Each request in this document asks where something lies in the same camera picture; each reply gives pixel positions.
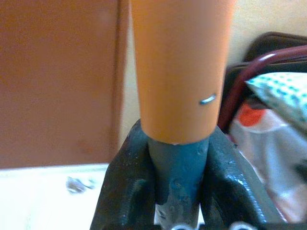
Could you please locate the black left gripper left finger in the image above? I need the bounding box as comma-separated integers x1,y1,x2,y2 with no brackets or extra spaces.
89,119,157,230

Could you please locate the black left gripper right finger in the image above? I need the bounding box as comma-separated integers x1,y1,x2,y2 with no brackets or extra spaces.
197,126,284,230

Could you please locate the orange and teal broom handle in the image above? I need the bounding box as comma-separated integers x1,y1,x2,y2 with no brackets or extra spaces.
129,0,237,230

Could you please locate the white plastic bag red print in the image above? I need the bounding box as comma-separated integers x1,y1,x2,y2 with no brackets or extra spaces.
229,102,307,225

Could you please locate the white teal dotted cloth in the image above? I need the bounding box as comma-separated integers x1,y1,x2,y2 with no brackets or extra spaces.
244,71,307,131

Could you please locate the dark red metal chair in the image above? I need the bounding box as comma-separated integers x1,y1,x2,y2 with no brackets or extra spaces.
217,32,307,135

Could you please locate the brown wooden door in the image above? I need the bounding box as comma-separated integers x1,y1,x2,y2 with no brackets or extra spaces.
0,0,131,170

